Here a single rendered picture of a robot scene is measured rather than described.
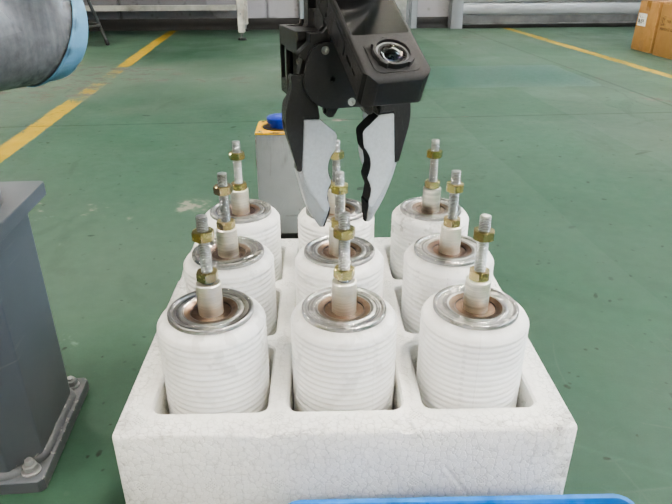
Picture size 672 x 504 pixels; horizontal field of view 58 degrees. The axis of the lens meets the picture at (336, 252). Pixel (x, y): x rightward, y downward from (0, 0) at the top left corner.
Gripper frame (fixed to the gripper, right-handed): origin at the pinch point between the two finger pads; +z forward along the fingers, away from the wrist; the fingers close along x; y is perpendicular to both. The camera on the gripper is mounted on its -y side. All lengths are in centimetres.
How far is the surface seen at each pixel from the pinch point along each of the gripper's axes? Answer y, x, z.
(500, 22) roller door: 445, -286, 30
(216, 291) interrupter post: 2.9, 10.8, 7.2
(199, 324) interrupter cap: 1.5, 12.6, 9.3
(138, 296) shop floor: 55, 20, 35
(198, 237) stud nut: 3.0, 11.8, 2.1
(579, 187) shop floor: 80, -90, 35
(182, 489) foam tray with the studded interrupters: -2.9, 15.8, 22.9
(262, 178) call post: 39.3, -0.1, 10.0
